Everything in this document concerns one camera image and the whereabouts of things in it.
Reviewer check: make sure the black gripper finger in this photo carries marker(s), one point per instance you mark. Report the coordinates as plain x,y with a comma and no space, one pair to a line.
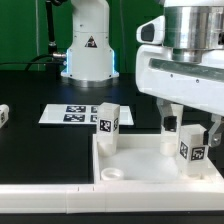
215,133

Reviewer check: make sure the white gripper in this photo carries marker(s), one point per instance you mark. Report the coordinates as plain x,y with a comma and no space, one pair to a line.
199,86

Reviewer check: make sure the white square table top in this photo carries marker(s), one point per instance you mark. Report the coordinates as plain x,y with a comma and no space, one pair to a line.
138,159

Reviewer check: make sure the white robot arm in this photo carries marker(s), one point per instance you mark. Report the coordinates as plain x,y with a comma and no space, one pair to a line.
181,57

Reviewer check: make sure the white L-shaped obstacle fence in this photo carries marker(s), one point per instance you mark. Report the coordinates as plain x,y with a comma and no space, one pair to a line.
111,197

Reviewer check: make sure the white base tag plate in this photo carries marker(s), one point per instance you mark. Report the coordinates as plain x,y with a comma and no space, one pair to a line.
69,114

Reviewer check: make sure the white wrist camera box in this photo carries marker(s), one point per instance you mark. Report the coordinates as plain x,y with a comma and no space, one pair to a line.
152,32

